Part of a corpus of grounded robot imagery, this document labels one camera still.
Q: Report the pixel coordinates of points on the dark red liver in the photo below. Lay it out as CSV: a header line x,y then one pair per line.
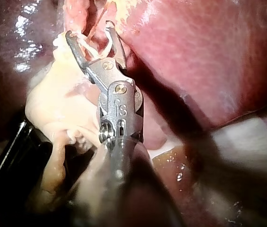
x,y
194,59

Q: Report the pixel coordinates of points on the white clip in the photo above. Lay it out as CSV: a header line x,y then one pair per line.
x,y
95,55

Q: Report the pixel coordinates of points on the dark right arm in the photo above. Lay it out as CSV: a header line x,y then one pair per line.
x,y
119,165

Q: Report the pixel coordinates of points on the right arm instrument jaw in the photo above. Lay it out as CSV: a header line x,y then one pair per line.
x,y
76,50
121,50

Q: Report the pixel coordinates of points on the dark left arm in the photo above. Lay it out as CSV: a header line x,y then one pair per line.
x,y
12,160

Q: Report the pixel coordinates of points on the thin tube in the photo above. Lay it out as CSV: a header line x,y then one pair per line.
x,y
95,26

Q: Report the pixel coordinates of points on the gallbladder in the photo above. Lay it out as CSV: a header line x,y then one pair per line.
x,y
171,170

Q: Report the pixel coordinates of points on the right arm instrument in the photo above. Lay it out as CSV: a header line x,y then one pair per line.
x,y
123,111

